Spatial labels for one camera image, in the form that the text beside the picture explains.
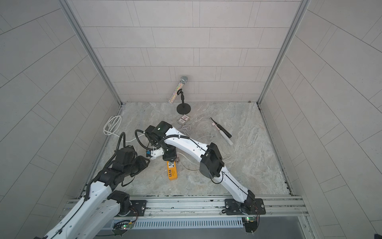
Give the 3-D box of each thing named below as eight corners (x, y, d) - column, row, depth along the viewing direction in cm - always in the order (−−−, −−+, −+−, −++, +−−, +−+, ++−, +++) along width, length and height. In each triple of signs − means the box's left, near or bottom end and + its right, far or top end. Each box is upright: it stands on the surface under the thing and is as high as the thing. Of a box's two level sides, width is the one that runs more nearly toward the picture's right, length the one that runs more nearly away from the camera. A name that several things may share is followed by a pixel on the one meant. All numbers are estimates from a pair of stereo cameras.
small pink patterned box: (177, 122, 107) (177, 120, 105) (184, 115, 111) (184, 113, 110) (183, 126, 105) (183, 124, 103) (190, 118, 109) (190, 116, 108)
